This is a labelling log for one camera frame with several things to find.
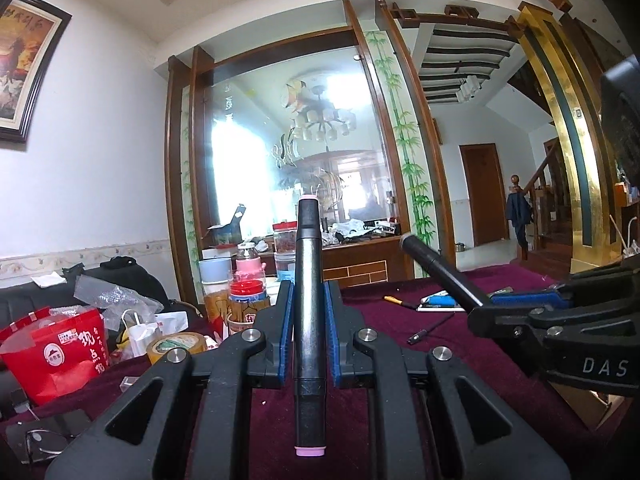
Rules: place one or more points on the black bag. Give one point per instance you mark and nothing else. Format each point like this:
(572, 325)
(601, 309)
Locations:
(130, 270)

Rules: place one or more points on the bubble wrap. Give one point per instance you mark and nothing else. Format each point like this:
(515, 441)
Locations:
(105, 300)

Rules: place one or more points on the eyeglasses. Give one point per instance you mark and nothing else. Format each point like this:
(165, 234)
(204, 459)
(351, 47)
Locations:
(37, 435)

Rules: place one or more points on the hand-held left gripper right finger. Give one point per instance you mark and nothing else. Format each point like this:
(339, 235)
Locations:
(332, 335)

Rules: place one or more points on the black pen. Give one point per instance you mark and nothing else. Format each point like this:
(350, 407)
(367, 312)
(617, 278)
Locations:
(430, 329)

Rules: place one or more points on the black marker pink caps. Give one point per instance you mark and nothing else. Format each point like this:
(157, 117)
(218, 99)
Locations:
(307, 260)

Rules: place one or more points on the tan tape roll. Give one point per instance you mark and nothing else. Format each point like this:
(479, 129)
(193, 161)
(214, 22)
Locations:
(155, 352)

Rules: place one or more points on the glass partition wooden frame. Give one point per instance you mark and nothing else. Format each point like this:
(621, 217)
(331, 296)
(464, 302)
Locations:
(250, 110)

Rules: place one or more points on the wooden stair railing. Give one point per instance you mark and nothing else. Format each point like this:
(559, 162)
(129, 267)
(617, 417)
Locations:
(542, 175)

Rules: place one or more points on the blue eraser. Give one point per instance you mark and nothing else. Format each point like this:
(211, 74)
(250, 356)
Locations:
(442, 301)

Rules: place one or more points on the wooden brick pattern counter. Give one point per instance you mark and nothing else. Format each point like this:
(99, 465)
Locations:
(370, 260)

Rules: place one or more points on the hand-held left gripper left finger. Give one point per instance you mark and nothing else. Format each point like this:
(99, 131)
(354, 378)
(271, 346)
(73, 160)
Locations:
(286, 330)

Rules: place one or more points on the gold pillar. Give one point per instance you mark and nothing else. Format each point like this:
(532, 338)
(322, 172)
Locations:
(585, 160)

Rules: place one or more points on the white ceiling lamp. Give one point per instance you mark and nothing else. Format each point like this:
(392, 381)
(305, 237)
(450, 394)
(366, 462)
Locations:
(469, 89)

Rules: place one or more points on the pink bottle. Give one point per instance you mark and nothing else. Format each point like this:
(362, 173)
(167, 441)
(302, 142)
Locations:
(250, 265)

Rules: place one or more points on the green pen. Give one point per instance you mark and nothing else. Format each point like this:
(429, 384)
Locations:
(502, 290)

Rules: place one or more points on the white paper bag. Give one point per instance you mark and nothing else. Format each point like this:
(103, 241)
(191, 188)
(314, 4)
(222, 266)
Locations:
(142, 335)

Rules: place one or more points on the brown wooden door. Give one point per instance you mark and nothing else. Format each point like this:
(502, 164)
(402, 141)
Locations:
(482, 195)

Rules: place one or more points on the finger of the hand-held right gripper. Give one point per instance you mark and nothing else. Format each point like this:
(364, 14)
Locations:
(530, 300)
(505, 325)

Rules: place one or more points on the white chalk marker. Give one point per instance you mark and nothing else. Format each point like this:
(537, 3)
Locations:
(434, 294)

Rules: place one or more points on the clear jar red lid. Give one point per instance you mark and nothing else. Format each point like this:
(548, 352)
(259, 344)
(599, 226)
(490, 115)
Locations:
(285, 240)

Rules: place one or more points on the bamboo painted panel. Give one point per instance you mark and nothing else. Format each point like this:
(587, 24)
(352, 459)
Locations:
(400, 135)

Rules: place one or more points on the white tissue pack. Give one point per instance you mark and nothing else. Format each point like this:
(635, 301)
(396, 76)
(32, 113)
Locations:
(172, 322)

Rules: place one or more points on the blue box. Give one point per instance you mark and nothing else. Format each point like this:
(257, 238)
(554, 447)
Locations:
(225, 235)

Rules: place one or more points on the black sofa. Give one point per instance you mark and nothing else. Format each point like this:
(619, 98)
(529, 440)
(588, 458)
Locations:
(20, 300)

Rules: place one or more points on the red paper bag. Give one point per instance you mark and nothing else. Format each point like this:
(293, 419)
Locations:
(55, 360)

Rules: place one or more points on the chandelier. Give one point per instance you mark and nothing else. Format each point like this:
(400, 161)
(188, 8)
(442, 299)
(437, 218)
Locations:
(325, 120)

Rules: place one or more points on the blue grey cup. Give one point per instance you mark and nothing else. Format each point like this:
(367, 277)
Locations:
(215, 275)

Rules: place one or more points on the dark blue jacket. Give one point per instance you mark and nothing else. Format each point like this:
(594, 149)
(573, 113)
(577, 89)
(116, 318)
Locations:
(517, 210)

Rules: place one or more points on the clutter pile on counter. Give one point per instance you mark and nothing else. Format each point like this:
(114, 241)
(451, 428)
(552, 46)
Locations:
(350, 230)

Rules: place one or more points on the black marker grey caps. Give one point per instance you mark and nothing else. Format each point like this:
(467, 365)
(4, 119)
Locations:
(440, 270)

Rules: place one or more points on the white paper sheet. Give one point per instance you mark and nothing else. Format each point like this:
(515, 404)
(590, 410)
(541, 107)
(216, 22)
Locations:
(47, 280)

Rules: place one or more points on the white blue pen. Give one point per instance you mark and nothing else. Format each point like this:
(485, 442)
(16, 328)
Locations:
(445, 308)

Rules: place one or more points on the large framed painting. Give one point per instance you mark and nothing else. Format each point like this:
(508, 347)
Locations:
(25, 60)

